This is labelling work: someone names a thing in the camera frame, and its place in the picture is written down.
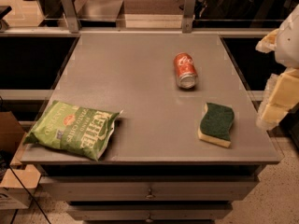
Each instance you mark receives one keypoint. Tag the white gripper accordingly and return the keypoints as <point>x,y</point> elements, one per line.
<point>289,42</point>

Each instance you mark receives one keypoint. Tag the green and yellow sponge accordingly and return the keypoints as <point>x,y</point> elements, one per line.
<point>215,125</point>

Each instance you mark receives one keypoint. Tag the red soda can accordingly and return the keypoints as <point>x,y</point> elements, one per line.
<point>186,73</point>

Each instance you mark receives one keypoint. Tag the grey cabinet upper drawer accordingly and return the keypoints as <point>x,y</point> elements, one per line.
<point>91,189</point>

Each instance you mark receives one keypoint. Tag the grey cabinet drawer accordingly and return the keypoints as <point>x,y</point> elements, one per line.
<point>91,189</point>
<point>152,211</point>

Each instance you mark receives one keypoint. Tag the green kettle chips bag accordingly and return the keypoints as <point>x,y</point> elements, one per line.
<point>75,129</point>

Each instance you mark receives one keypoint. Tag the grey cabinet lower drawer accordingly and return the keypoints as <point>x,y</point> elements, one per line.
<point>152,211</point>

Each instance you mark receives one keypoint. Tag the cardboard box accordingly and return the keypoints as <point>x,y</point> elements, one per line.
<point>18,181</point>

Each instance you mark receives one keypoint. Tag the right metal bracket post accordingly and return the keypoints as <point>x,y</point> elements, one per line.
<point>187,17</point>

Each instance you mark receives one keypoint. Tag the metal bracket post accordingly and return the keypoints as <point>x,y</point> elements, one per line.
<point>187,17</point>
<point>70,16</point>

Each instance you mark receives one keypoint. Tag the left metal bracket post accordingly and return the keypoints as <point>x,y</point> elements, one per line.
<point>70,16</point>

